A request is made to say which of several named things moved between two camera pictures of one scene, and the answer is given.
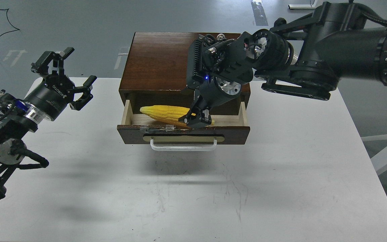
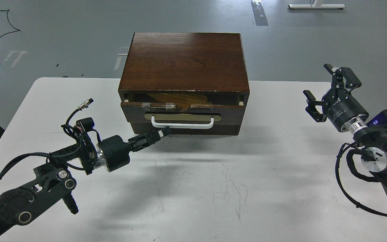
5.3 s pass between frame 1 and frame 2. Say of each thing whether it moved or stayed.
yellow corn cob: moved
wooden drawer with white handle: moved
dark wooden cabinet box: stayed
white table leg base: stayed
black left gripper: moved
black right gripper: moved
